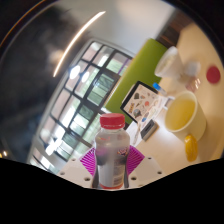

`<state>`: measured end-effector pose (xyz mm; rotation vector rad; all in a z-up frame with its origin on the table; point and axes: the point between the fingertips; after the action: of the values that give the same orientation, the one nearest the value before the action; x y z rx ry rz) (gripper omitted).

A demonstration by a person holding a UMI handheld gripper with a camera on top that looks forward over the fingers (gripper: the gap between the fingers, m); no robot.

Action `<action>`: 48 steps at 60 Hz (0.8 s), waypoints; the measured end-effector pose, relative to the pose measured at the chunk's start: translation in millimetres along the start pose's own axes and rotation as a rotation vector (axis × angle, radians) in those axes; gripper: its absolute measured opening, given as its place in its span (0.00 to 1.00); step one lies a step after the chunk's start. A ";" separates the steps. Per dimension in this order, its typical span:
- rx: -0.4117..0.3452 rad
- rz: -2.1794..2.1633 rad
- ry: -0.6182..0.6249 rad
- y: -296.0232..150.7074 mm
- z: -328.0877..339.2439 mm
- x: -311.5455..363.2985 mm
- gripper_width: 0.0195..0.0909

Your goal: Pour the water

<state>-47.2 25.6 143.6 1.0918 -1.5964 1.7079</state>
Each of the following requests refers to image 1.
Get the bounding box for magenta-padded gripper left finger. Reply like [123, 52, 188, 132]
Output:
[57, 148, 98, 188]

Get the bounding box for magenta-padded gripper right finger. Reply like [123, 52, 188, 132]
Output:
[127, 145, 165, 189]

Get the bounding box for clear bottle with red cap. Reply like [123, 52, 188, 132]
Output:
[93, 113, 132, 191]

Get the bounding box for white paper sheets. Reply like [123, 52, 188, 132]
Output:
[126, 109, 158, 148]

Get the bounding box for small dark box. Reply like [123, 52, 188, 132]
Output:
[139, 119, 160, 142]

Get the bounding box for black tablet with stickers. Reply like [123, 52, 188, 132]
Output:
[119, 80, 164, 125]

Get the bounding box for large dark-framed window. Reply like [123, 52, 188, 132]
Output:
[29, 39, 134, 168]

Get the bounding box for small blue-capped bottle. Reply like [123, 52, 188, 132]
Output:
[152, 82, 168, 98]

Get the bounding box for group of pendant lamps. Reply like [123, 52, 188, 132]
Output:
[68, 64, 91, 84]

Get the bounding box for green upholstered bench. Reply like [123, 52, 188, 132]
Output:
[104, 38, 169, 126]

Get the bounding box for white bowl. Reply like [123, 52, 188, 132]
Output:
[153, 45, 185, 79]

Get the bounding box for flat round red coaster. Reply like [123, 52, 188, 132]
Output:
[205, 65, 222, 85]

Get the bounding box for long linear ceiling light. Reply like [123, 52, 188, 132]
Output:
[52, 10, 107, 78]

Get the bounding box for cream mug with yellow handle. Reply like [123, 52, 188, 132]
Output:
[164, 90, 207, 163]

